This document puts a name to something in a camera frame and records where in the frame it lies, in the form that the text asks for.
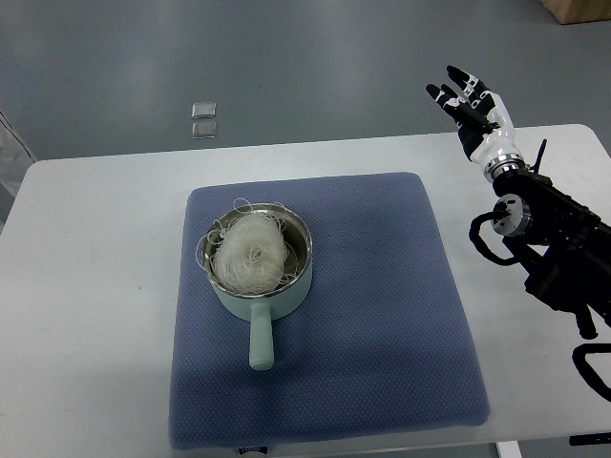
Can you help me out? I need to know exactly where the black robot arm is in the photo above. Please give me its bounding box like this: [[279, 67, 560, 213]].
[[469, 152, 610, 340]]

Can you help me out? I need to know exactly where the dark label under table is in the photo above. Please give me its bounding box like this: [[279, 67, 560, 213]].
[[238, 446, 268, 455]]

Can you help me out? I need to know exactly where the blue woven mat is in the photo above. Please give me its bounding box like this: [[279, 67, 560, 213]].
[[169, 173, 490, 449]]

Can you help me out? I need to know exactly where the mint green steel pot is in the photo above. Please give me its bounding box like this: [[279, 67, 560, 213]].
[[202, 208, 313, 371]]

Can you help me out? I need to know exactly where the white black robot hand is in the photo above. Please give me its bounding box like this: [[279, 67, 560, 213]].
[[426, 66, 521, 181]]

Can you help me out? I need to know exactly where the black cable loop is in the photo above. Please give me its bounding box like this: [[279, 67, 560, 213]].
[[571, 343, 611, 402]]

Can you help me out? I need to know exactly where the upper metal floor plate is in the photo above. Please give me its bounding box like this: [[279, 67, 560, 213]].
[[191, 101, 217, 119]]

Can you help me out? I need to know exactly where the white vermicelli nest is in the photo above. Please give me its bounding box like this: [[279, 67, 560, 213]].
[[196, 198, 299, 296]]

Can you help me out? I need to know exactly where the brown cardboard box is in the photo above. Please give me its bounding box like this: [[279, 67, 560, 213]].
[[540, 0, 610, 25]]

